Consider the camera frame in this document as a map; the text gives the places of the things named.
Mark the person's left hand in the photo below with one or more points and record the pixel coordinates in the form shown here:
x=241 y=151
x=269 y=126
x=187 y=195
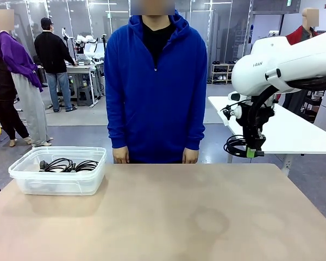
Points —
x=190 y=156

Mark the grey workbench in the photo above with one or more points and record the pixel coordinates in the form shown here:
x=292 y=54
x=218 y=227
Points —
x=78 y=69

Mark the person in blue hoodie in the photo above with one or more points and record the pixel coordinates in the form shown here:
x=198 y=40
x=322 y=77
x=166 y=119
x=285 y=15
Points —
x=152 y=95

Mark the blue sleeved left forearm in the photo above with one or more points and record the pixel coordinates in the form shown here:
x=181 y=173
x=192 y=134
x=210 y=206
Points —
x=194 y=127

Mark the right arm black braided sleeve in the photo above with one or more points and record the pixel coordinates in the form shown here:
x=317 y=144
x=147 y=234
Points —
x=315 y=83

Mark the wooden shoe rack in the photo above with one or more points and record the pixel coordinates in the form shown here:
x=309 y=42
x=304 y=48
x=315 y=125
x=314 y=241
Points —
x=222 y=73

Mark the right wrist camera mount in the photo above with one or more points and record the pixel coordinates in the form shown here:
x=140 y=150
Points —
x=236 y=112

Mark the blue sleeved right forearm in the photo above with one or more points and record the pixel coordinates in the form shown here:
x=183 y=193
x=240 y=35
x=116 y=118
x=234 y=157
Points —
x=116 y=127

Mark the small white robot arm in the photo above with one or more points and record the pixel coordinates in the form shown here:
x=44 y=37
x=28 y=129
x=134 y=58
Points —
x=88 y=40

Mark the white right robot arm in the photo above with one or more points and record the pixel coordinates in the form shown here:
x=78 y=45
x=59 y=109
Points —
x=260 y=70

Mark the clear plastic storage container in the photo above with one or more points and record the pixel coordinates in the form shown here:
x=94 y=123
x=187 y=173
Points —
x=57 y=186

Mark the mannequin with red shawl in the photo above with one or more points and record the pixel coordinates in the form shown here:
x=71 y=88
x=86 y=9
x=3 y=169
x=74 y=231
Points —
x=296 y=36

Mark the grey step stool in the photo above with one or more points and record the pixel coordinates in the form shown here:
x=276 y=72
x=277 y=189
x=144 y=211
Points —
x=84 y=95

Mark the white side table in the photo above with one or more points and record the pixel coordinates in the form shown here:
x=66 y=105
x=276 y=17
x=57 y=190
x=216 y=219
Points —
x=288 y=136

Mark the person's right hand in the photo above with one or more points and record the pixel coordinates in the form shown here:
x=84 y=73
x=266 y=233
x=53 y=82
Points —
x=121 y=155

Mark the mannequin purple shirt grey trousers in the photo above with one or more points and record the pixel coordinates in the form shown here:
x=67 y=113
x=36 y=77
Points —
x=13 y=59

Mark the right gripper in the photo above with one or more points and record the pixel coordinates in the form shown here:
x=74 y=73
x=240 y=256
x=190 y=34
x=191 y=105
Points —
x=266 y=112

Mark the man black jacket cap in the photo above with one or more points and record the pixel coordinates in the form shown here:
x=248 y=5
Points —
x=51 y=51

